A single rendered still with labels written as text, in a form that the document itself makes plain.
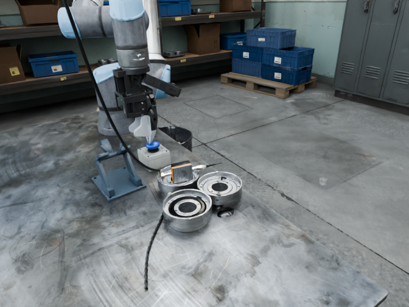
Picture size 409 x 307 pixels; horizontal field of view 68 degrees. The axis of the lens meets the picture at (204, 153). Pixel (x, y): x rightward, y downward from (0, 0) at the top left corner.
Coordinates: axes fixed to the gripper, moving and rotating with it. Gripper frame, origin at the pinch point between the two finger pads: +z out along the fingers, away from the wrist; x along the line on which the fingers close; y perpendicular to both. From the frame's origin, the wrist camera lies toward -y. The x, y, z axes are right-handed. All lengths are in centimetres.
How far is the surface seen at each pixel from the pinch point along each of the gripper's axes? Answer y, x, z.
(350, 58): -323, -145, 37
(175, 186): 3.3, 19.4, 4.3
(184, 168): -0.5, 17.3, 1.7
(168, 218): 9.4, 27.8, 5.1
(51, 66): -17, -329, 32
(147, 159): 3.3, 3.4, 4.0
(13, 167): 34.9, -23.6, 8.2
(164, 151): -2.0, 2.8, 3.7
